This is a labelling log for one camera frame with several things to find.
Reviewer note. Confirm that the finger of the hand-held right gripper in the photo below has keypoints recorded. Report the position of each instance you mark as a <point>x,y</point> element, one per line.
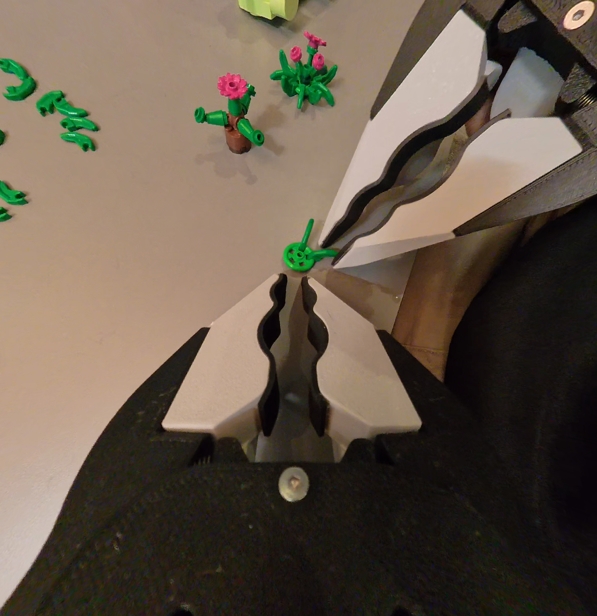
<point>423,96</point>
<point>510,163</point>

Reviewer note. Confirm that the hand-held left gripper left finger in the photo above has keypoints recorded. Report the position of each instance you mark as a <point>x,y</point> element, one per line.
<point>221,385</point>

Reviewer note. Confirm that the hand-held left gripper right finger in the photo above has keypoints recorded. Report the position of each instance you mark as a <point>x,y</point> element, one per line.
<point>365,385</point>

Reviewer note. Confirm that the green curved leaf piece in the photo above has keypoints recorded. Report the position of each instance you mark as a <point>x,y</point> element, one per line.
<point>308,232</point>
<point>324,254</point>

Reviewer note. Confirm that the green toy wheel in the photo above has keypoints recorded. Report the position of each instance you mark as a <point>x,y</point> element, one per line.
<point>298,257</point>

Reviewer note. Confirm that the toy bush with pink flowers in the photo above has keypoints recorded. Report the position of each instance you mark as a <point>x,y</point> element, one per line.
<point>303,79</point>

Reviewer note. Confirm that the lime green toy figure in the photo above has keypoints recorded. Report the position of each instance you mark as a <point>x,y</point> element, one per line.
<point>264,7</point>

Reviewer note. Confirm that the toy cactus with pink flower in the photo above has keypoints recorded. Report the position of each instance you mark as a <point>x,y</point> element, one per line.
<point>238,139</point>

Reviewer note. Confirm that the scatter of green toy leaves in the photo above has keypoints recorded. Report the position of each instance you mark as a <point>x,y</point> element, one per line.
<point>82,125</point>

